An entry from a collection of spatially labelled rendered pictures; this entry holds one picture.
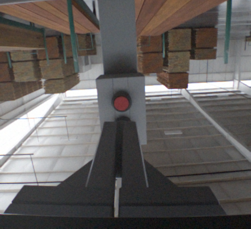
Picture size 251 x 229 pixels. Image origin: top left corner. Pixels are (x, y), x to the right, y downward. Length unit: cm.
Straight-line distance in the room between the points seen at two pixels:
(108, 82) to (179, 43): 935
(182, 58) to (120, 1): 947
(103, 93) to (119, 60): 8
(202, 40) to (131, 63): 976
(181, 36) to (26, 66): 794
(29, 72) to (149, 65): 622
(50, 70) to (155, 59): 541
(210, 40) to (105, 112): 1009
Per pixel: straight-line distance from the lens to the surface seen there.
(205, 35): 1022
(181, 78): 973
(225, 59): 219
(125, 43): 31
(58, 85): 1002
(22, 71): 1060
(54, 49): 991
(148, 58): 925
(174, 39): 957
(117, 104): 25
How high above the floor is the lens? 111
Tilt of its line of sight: 16 degrees up
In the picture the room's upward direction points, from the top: 177 degrees clockwise
